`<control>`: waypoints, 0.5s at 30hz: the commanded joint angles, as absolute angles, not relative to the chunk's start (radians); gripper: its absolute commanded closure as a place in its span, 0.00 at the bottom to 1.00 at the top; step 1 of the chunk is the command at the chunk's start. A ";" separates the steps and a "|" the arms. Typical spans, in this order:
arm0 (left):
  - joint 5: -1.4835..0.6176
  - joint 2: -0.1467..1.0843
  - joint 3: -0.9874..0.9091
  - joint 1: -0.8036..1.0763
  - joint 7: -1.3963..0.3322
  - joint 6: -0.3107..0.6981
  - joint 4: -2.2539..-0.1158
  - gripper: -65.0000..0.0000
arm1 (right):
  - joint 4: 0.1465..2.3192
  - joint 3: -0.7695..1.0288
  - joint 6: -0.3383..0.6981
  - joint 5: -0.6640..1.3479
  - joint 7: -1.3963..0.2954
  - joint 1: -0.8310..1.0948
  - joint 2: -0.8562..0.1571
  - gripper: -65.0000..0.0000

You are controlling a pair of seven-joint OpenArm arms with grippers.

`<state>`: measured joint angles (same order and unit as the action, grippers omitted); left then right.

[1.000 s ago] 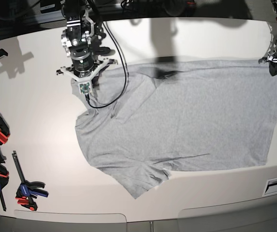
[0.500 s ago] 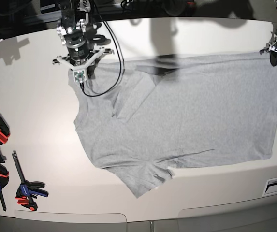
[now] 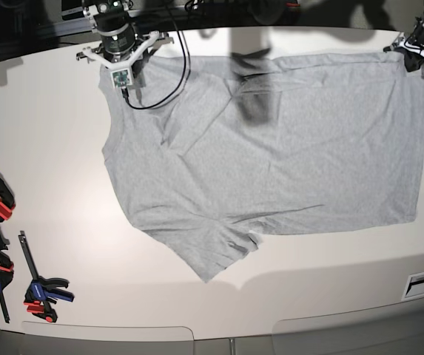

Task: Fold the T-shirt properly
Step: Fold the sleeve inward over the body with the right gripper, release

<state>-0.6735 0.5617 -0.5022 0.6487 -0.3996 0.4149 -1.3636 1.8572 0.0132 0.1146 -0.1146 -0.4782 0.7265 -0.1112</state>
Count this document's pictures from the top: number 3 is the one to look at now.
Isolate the black right camera cable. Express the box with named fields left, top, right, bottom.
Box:
left=121, top=10, right=192, bottom=111

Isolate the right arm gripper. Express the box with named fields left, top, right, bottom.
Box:
left=76, top=24, right=174, bottom=87

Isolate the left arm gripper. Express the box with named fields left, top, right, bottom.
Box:
left=383, top=22, right=424, bottom=72

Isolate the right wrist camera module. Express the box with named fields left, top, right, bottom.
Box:
left=110, top=67, right=133, bottom=89

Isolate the right arm black robot arm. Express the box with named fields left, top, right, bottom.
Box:
left=75, top=1, right=173, bottom=89

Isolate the blue black bar clamp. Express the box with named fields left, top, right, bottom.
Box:
left=18, top=231, right=75, bottom=323

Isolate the grey T-shirt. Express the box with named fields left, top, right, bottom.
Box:
left=98, top=53, right=424, bottom=282

